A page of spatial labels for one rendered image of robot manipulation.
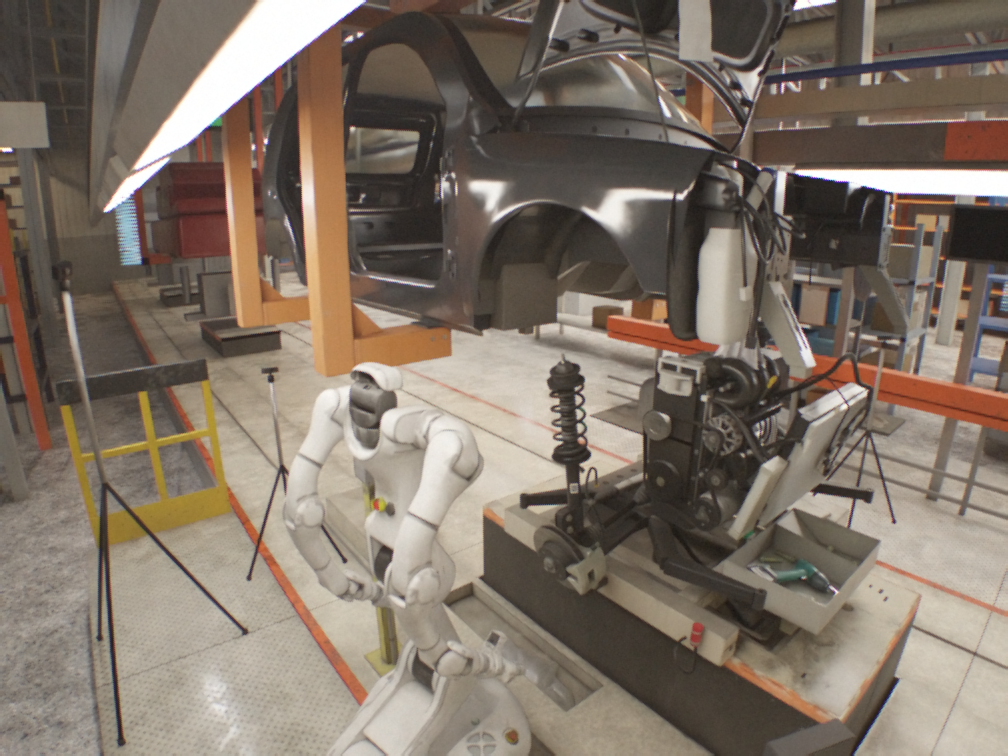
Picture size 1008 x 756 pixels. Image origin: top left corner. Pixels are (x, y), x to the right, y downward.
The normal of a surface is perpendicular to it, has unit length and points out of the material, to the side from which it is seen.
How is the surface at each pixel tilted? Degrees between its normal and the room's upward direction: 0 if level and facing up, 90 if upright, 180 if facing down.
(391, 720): 23
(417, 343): 90
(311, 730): 0
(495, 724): 0
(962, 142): 90
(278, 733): 0
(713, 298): 83
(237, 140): 90
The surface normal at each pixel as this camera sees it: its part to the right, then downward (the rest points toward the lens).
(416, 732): -0.29, -0.76
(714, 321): -0.76, 0.34
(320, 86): 0.62, 0.22
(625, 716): 0.00, -0.96
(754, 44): 0.48, 0.63
